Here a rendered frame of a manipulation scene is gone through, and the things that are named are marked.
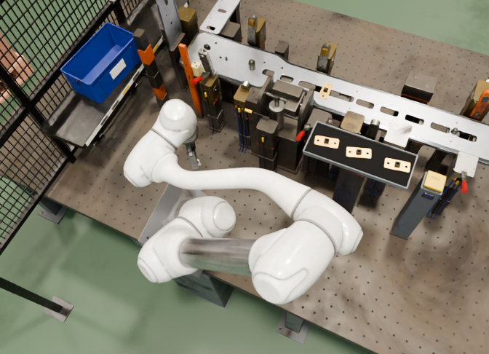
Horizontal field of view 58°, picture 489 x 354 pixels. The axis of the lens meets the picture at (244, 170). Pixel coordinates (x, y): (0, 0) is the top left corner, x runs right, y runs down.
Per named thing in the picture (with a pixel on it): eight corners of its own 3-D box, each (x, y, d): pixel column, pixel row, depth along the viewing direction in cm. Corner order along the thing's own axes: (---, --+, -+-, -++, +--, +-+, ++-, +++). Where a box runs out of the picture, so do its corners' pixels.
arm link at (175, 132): (180, 104, 147) (154, 135, 145) (170, 86, 131) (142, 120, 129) (205, 123, 145) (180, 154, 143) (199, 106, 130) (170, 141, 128)
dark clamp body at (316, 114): (321, 161, 206) (331, 113, 172) (312, 182, 201) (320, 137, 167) (307, 156, 208) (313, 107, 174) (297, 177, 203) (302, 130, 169)
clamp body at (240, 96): (257, 137, 214) (254, 88, 181) (248, 155, 210) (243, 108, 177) (245, 132, 216) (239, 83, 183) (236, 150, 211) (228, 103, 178)
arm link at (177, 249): (188, 250, 172) (145, 288, 159) (167, 215, 167) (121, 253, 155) (348, 264, 112) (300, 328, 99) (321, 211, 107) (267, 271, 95)
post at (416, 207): (412, 224, 188) (447, 178, 150) (407, 240, 185) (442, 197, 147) (394, 218, 190) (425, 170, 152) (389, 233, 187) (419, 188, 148)
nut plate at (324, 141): (339, 139, 157) (339, 138, 156) (338, 148, 155) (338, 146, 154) (315, 135, 158) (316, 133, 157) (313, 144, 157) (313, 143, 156)
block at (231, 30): (247, 61, 237) (244, 20, 212) (237, 77, 232) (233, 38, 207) (235, 57, 239) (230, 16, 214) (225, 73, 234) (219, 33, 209)
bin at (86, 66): (144, 56, 198) (136, 34, 187) (100, 105, 187) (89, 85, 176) (116, 43, 203) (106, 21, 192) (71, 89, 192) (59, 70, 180)
